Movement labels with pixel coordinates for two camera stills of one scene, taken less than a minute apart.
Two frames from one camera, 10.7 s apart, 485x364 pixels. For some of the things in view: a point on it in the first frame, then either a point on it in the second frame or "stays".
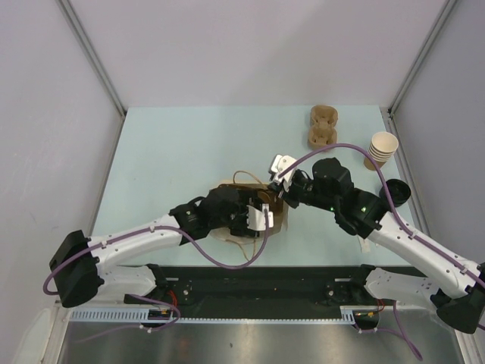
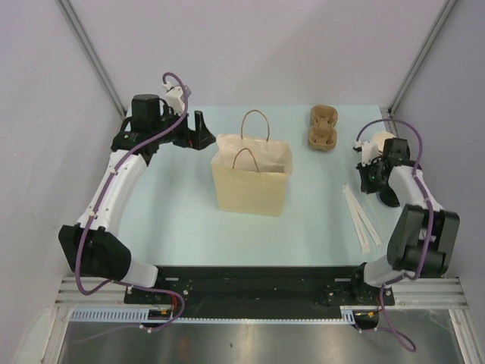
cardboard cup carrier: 322,130 stays
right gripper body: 301,189 -> 372,182
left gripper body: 237,216 -> 179,136
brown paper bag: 265,195 -> 250,171
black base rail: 261,292 stays
